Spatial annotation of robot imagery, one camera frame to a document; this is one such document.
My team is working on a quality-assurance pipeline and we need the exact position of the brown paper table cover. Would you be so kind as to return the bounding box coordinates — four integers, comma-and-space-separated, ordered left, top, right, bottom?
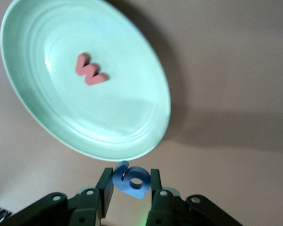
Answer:
0, 0, 283, 226

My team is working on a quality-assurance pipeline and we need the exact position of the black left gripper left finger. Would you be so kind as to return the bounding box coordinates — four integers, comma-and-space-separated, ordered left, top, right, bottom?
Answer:
4, 167, 115, 226

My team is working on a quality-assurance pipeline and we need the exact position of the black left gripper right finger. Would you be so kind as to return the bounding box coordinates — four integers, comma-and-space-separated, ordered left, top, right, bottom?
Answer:
146, 169, 244, 226

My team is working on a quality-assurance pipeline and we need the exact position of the red foam lowercase letter w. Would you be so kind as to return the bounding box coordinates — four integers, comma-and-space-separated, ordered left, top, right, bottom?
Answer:
75, 53, 108, 86

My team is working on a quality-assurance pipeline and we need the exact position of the green round plate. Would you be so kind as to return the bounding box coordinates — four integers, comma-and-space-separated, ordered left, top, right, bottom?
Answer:
0, 0, 172, 162

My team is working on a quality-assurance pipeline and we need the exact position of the blue foam lowercase letter g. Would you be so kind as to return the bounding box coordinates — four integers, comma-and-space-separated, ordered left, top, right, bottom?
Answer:
112, 160, 152, 200

